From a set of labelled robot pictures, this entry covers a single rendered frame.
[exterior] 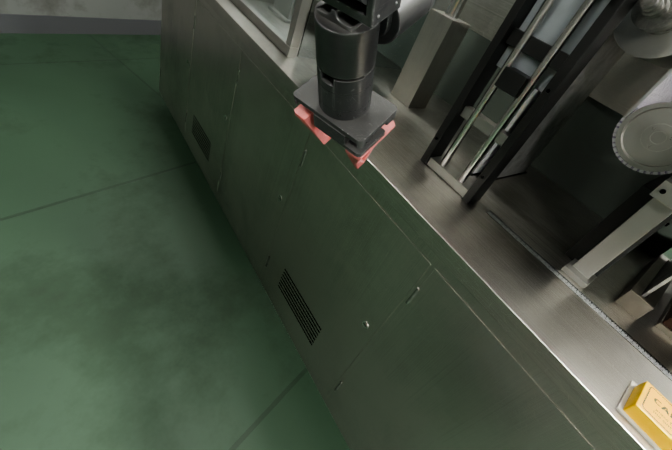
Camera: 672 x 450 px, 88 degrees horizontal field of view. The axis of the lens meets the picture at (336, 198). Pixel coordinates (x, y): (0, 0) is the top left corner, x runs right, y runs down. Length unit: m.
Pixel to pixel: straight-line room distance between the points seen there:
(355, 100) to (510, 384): 0.58
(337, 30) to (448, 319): 0.60
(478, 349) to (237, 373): 0.88
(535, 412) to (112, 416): 1.10
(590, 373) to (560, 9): 0.60
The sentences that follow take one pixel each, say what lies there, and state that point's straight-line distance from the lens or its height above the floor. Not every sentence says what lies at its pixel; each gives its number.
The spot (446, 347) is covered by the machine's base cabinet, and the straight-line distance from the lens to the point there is 0.81.
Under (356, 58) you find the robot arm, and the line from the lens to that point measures 0.33.
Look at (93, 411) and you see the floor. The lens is 1.36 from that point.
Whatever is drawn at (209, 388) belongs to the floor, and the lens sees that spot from 1.37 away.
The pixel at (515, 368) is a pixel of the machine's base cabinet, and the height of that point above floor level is 0.80.
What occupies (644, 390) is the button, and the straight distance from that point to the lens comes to 0.72.
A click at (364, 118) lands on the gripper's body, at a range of 0.38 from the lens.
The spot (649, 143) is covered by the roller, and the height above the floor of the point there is 1.16.
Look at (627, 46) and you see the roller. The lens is 0.87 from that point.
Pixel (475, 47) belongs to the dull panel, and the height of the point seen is 1.10.
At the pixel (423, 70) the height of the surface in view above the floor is 1.02.
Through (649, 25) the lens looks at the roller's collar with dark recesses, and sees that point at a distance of 0.81.
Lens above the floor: 1.27
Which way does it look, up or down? 37 degrees down
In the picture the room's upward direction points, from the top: 24 degrees clockwise
